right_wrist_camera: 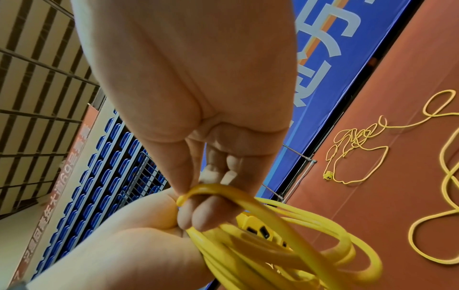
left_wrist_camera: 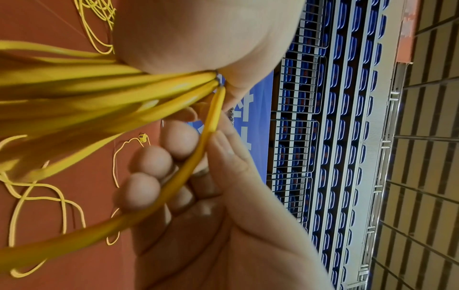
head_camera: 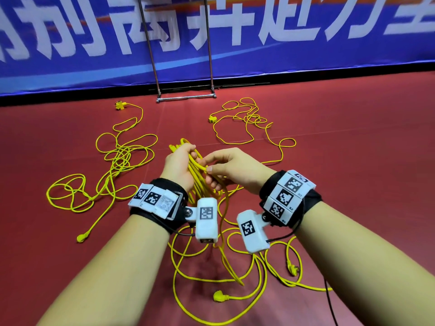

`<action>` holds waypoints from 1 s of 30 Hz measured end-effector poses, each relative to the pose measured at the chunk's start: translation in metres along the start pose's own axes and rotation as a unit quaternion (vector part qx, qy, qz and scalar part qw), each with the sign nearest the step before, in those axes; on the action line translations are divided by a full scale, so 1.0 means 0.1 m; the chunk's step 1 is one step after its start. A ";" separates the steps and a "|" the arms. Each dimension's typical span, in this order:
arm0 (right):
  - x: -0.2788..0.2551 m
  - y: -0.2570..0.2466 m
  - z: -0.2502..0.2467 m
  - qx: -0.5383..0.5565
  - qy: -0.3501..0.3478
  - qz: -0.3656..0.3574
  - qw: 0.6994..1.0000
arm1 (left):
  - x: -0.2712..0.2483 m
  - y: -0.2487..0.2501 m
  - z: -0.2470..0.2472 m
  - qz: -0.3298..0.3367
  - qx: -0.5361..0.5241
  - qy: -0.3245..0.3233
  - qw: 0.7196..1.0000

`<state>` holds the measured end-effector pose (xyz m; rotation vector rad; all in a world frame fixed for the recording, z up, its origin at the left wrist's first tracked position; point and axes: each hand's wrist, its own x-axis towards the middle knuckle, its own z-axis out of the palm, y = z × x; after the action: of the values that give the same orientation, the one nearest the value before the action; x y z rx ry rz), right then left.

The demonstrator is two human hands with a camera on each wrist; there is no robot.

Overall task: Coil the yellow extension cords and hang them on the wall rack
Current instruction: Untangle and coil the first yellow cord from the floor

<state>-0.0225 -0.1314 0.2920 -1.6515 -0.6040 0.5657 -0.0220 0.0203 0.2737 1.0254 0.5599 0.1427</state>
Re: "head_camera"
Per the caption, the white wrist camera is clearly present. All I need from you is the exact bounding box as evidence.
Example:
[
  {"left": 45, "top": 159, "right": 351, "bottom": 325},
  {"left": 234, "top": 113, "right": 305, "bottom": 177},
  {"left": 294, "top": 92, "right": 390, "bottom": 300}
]
[
  {"left": 184, "top": 197, "right": 220, "bottom": 244},
  {"left": 236, "top": 209, "right": 273, "bottom": 254}
]

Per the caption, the person's right forearm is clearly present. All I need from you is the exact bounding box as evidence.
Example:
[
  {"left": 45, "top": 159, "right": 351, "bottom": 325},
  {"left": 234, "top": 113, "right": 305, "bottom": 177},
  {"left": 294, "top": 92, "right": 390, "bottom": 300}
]
[{"left": 295, "top": 201, "right": 435, "bottom": 326}]

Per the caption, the person's right hand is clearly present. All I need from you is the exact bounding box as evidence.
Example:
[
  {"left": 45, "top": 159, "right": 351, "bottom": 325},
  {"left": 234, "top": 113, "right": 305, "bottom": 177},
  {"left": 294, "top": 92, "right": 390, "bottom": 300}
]
[{"left": 204, "top": 147, "right": 278, "bottom": 196}]

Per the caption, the person's left forearm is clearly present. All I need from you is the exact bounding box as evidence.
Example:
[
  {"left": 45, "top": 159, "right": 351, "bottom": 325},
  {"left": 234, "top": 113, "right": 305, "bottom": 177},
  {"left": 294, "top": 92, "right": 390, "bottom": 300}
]
[{"left": 37, "top": 214, "right": 171, "bottom": 326}]

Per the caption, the person's left hand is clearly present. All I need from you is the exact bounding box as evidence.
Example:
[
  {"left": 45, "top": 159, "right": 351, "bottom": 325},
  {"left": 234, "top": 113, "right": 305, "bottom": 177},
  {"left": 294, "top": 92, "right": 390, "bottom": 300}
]
[{"left": 159, "top": 143, "right": 202, "bottom": 194}]

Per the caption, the black cable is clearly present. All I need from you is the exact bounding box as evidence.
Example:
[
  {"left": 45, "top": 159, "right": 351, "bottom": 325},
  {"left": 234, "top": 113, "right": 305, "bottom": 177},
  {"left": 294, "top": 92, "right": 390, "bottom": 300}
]
[{"left": 324, "top": 278, "right": 339, "bottom": 326}]

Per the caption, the black marker wristband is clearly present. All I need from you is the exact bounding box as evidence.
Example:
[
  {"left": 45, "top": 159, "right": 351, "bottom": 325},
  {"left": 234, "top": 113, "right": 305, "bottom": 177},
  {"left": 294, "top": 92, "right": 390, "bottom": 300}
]
[
  {"left": 128, "top": 177, "right": 190, "bottom": 235},
  {"left": 259, "top": 169, "right": 323, "bottom": 230}
]

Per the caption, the blue banner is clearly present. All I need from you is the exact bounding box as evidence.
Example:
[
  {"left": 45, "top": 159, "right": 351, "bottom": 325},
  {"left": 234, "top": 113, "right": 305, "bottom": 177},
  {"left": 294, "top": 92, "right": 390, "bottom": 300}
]
[{"left": 0, "top": 0, "right": 435, "bottom": 98}]

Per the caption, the metal rack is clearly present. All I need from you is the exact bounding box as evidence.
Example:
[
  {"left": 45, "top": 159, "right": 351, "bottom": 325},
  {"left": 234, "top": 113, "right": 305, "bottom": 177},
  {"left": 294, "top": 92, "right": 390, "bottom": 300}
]
[{"left": 136, "top": 0, "right": 218, "bottom": 104}]

